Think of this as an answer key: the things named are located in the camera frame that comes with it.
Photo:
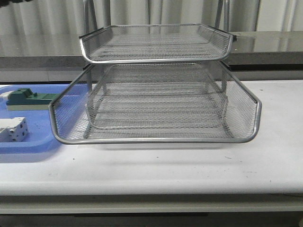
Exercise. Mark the silver metal rack frame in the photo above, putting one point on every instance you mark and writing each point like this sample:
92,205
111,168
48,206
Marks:
155,81

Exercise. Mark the grey stone ledge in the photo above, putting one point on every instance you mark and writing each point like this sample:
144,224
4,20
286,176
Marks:
63,51

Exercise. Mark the green and beige switch block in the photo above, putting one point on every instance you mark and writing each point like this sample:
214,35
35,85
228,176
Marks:
24,99

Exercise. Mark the blue plastic tray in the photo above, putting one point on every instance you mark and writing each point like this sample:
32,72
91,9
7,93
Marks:
38,145

